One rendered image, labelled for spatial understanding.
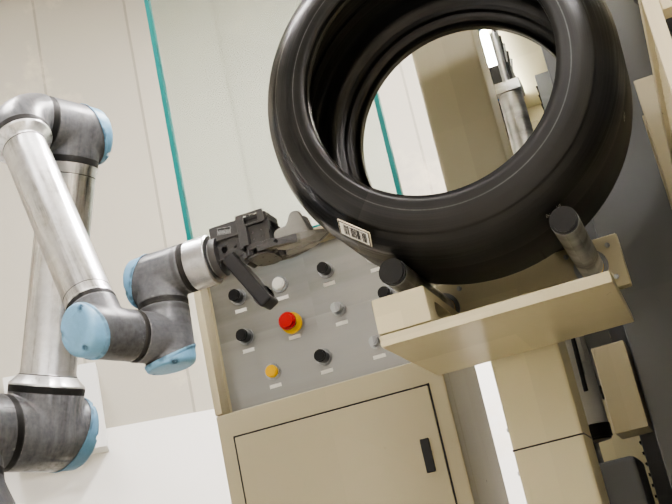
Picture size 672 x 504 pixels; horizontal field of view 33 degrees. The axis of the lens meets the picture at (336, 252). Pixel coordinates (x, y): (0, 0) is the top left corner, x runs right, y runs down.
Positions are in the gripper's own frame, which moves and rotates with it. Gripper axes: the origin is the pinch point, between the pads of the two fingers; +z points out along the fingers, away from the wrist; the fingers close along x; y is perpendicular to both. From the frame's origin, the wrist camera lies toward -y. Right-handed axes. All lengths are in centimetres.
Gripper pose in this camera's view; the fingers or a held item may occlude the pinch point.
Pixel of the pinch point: (322, 236)
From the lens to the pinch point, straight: 195.9
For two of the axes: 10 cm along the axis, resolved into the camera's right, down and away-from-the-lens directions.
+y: -2.0, -9.3, 3.0
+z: 9.2, -2.9, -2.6
